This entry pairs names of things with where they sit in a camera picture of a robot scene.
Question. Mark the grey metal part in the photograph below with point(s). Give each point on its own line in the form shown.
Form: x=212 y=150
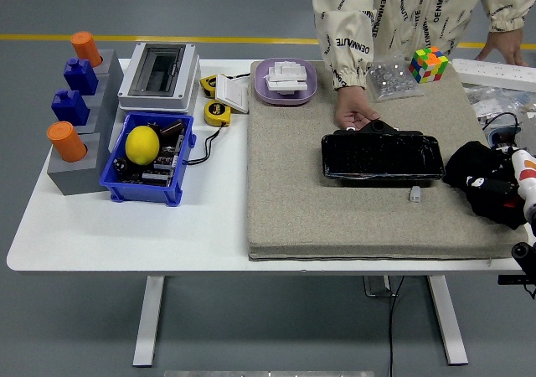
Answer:
x=528 y=130

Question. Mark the robot right hand white shell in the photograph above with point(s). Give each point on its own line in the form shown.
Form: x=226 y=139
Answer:
x=525 y=176

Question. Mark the white table leg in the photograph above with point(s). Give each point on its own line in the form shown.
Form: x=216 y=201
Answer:
x=147 y=326
x=450 y=326

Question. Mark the stack of white switch parts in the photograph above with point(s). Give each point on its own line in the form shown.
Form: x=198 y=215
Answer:
x=287 y=75

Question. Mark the purple dish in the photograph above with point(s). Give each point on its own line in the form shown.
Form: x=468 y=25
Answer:
x=261 y=92

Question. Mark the black rag with red tag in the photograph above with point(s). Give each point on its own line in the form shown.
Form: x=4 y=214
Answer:
x=465 y=163

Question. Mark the person's left forearm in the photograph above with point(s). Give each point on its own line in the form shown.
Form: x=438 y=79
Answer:
x=508 y=4

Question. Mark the blue tray of components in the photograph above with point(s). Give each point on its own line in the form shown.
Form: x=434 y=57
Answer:
x=500 y=136

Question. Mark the person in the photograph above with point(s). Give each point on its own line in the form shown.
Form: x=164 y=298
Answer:
x=410 y=8

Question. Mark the white wall switch plate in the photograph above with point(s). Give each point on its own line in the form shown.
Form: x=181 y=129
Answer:
x=232 y=94

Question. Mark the blue block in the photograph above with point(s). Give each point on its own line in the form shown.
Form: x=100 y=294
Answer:
x=70 y=108
x=80 y=77

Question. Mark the orange cylinder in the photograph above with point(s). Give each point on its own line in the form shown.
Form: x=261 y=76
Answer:
x=86 y=48
x=67 y=142

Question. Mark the black glossy panel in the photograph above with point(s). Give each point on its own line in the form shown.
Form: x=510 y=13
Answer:
x=377 y=157

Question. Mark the metal bracket under table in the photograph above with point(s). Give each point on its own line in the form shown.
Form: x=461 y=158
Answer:
x=377 y=288

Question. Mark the yellow tape measure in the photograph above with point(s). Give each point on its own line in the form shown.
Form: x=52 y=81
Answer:
x=208 y=84
x=217 y=113

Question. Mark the small white connector plug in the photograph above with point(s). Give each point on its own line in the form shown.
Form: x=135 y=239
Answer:
x=414 y=194

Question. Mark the grey electrical enclosure box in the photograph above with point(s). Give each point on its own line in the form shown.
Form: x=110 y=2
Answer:
x=184 y=79

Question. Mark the person's left hand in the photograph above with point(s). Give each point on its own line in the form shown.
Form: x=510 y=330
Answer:
x=504 y=46

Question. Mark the grey stepped block holder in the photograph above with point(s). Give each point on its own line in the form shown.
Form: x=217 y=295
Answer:
x=75 y=180

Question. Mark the person's right hand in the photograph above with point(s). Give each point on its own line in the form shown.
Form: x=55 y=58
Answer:
x=352 y=109

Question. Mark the dark electronic parts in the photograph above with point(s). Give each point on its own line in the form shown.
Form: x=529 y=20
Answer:
x=163 y=163

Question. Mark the clear plastic bag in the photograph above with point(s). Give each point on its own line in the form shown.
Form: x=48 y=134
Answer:
x=490 y=100

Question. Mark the black table control box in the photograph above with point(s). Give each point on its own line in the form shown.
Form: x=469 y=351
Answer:
x=517 y=280

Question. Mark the grey-brown mat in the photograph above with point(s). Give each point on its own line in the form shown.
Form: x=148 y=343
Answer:
x=293 y=184

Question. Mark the clear bag of metal nuts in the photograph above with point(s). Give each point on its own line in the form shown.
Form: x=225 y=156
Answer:
x=391 y=79

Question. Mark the yellow lemon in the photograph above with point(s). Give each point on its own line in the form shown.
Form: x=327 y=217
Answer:
x=142 y=144

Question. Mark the blue plastic bin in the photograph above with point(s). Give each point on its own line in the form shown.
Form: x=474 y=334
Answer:
x=142 y=192

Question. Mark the colourful puzzle cube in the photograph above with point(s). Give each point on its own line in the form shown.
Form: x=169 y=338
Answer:
x=428 y=65

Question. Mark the white power strip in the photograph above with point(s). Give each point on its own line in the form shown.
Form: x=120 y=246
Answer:
x=494 y=71

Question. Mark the person's right forearm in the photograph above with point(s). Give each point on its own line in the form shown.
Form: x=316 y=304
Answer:
x=345 y=46

